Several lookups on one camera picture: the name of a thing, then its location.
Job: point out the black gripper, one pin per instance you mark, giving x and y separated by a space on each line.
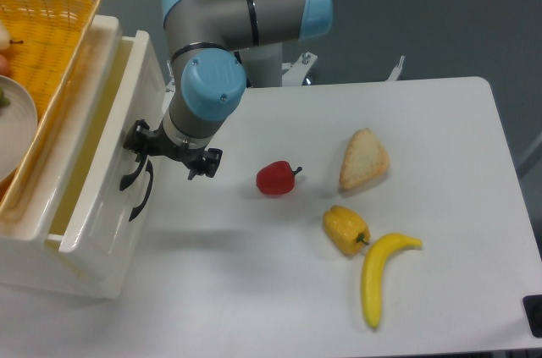
200 161

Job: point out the black top drawer handle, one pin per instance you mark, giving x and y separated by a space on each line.
128 179

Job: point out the black drawer handle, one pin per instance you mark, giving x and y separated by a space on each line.
128 179
136 211

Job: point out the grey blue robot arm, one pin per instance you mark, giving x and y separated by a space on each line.
203 39

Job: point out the white drawer cabinet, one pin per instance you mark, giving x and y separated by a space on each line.
32 233

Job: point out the red bell pepper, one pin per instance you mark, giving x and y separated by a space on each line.
277 178

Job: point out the grey plate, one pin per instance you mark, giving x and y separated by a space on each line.
18 126

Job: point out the green item on plate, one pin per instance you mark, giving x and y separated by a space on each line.
4 101

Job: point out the yellow woven basket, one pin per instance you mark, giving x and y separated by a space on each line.
49 35

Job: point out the yellow bell pepper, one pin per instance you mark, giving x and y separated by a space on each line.
347 230

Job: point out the orange fruit in basket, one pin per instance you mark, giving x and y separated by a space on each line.
4 66

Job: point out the slice of bread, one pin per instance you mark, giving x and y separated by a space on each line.
365 159

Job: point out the white pear in basket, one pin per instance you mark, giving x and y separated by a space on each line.
6 40

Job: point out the yellow banana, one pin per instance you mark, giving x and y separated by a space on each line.
373 270

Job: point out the black object at table edge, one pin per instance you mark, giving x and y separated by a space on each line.
533 308

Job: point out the black lower drawer handle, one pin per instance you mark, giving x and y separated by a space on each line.
136 211

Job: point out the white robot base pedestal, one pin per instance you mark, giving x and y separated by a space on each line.
263 65

